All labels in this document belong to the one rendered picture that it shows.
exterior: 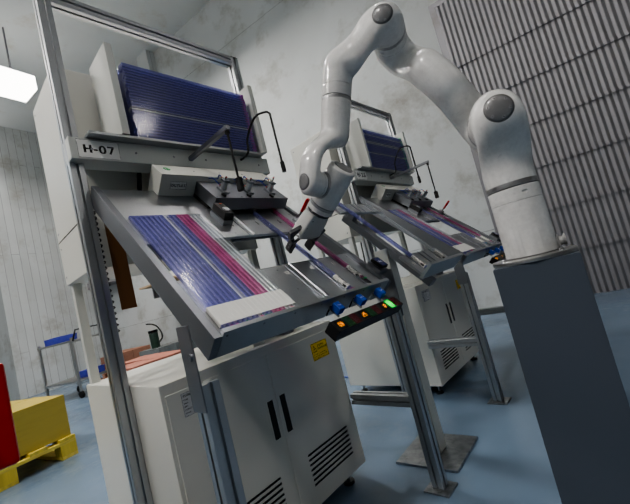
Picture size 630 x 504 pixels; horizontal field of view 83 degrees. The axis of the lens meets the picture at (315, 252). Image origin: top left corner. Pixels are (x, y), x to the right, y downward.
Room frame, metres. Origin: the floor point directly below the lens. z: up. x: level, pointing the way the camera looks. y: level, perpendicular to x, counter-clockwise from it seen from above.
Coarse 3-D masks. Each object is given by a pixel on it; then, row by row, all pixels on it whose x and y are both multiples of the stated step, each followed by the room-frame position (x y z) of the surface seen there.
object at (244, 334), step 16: (352, 288) 1.08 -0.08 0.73; (368, 288) 1.14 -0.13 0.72; (384, 288) 1.24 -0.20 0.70; (304, 304) 0.91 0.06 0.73; (320, 304) 0.96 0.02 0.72; (352, 304) 1.12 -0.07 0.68; (256, 320) 0.80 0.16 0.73; (272, 320) 0.84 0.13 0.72; (288, 320) 0.89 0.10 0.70; (304, 320) 0.95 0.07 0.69; (224, 336) 0.74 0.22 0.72; (240, 336) 0.78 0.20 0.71; (256, 336) 0.83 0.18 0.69; (272, 336) 0.88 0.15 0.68; (224, 352) 0.77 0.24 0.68
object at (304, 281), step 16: (272, 272) 1.03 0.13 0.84; (288, 272) 1.06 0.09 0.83; (304, 272) 1.10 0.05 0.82; (320, 272) 1.14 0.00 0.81; (336, 272) 1.17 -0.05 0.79; (368, 272) 1.26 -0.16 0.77; (288, 288) 0.99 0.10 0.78; (304, 288) 1.02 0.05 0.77; (320, 288) 1.04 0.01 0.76; (336, 288) 1.09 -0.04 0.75
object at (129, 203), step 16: (112, 192) 1.09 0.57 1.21; (128, 192) 1.12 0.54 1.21; (144, 192) 1.16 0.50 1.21; (128, 208) 1.04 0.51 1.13; (144, 208) 1.08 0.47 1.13; (160, 208) 1.11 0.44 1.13; (176, 208) 1.15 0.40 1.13; (192, 208) 1.19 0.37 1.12; (240, 224) 1.22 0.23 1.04; (256, 224) 1.27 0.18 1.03; (272, 224) 1.32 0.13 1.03; (288, 224) 1.36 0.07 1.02; (144, 240) 0.94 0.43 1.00; (240, 240) 1.22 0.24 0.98
